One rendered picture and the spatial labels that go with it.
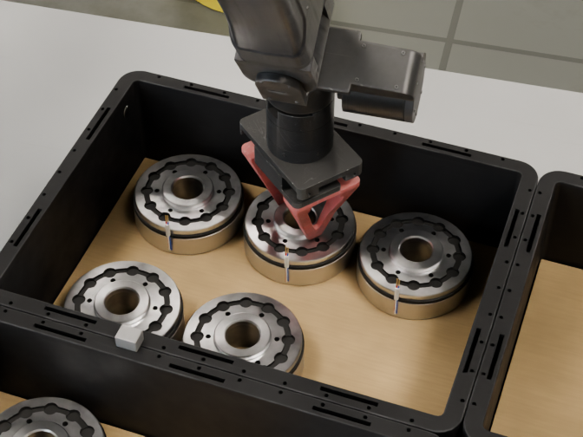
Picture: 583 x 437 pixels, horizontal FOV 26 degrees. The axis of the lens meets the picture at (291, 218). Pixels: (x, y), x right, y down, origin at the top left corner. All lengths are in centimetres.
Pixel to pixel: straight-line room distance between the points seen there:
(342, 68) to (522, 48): 178
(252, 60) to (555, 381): 39
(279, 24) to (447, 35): 191
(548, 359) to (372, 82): 30
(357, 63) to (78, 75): 65
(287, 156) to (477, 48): 169
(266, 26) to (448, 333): 38
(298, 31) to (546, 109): 71
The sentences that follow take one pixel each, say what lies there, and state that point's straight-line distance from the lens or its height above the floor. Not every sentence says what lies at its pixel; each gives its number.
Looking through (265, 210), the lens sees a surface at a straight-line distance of 116.
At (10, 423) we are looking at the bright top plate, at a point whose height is 86.
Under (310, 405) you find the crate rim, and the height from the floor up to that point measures 93.
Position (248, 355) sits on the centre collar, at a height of 87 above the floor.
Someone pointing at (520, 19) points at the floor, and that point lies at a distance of 282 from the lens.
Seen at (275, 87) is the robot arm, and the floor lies 109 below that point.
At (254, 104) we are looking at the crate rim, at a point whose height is 93.
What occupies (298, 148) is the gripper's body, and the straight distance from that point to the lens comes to 105.
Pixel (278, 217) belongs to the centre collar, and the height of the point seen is 87.
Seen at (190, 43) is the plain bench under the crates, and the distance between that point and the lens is 160.
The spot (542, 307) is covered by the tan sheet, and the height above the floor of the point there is 83.
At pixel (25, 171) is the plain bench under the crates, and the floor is 70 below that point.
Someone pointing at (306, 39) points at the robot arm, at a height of 115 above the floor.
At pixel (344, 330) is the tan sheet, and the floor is 83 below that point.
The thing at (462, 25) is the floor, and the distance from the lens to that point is 278.
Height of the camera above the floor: 171
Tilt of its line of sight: 47 degrees down
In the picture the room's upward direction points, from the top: straight up
